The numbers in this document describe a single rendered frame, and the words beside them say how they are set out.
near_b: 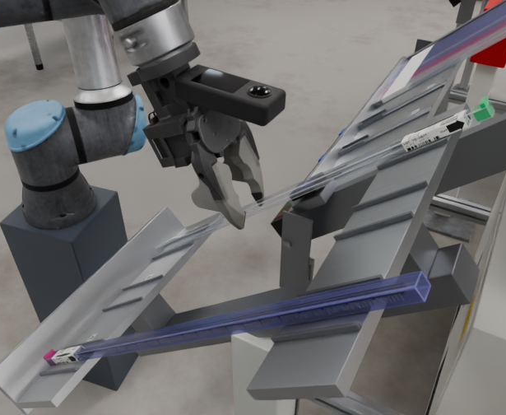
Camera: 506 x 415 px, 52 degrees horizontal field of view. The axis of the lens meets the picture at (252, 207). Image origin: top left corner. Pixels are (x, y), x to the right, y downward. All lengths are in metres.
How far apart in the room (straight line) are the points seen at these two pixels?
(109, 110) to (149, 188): 1.10
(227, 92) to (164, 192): 1.58
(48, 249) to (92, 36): 0.45
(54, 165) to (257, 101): 0.63
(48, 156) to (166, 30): 0.56
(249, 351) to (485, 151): 0.37
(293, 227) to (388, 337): 0.88
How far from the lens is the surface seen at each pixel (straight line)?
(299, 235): 0.80
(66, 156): 1.07
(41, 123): 1.04
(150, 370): 1.54
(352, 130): 1.06
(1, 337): 1.74
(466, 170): 0.71
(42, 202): 1.13
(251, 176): 0.63
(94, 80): 1.05
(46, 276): 1.25
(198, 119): 0.56
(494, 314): 0.91
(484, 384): 0.98
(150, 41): 0.55
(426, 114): 0.91
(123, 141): 1.07
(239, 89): 0.54
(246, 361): 0.59
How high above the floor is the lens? 1.26
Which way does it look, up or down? 39 degrees down
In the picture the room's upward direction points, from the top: straight up
